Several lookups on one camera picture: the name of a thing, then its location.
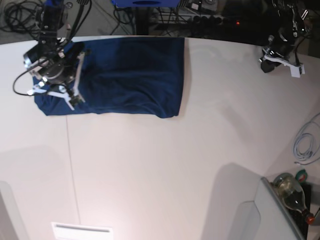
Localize coiled light grey cable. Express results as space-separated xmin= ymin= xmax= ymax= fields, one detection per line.
xmin=292 ymin=115 xmax=320 ymax=166

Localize dark blue t-shirt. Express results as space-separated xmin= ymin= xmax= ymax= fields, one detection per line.
xmin=34 ymin=37 xmax=185 ymax=119

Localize clear plastic bottle red cap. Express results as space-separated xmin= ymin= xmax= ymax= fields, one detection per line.
xmin=272 ymin=172 xmax=315 ymax=225

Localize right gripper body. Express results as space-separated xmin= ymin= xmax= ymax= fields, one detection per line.
xmin=39 ymin=59 xmax=77 ymax=85

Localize green tape roll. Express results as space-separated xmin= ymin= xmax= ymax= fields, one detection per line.
xmin=295 ymin=169 xmax=308 ymax=184

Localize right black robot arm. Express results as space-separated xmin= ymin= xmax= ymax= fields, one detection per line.
xmin=23 ymin=0 xmax=92 ymax=85

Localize blue box with slot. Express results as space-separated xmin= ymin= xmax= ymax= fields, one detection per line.
xmin=111 ymin=0 xmax=180 ymax=8

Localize black coiled cables on floor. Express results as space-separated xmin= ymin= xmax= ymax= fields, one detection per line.
xmin=0 ymin=0 xmax=43 ymax=39

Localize black power strip red light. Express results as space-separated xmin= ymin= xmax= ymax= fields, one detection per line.
xmin=190 ymin=15 xmax=241 ymax=28

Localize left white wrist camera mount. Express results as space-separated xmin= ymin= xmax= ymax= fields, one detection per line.
xmin=258 ymin=48 xmax=306 ymax=79

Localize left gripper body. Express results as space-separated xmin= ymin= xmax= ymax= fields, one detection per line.
xmin=266 ymin=39 xmax=293 ymax=59

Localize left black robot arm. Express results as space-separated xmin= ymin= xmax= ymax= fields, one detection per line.
xmin=259 ymin=0 xmax=310 ymax=78

